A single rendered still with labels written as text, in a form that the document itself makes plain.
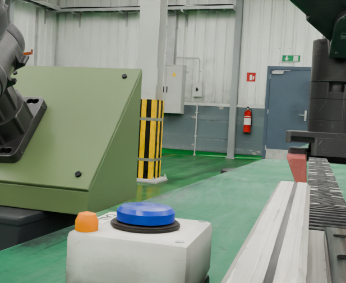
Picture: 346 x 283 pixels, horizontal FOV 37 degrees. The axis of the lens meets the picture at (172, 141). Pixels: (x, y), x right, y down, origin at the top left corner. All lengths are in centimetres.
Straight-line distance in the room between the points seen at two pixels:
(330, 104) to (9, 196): 43
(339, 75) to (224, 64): 1131
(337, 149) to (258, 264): 40
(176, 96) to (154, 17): 512
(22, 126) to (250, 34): 1117
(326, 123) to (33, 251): 33
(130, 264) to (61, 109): 50
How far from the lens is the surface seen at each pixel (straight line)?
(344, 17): 54
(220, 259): 51
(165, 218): 34
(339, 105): 59
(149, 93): 683
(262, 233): 24
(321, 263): 36
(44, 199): 70
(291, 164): 59
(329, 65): 59
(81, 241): 33
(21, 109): 75
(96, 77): 83
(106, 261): 33
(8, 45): 70
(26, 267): 47
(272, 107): 1154
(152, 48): 688
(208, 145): 1189
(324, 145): 58
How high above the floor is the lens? 92
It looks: 3 degrees down
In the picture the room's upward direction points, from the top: 3 degrees clockwise
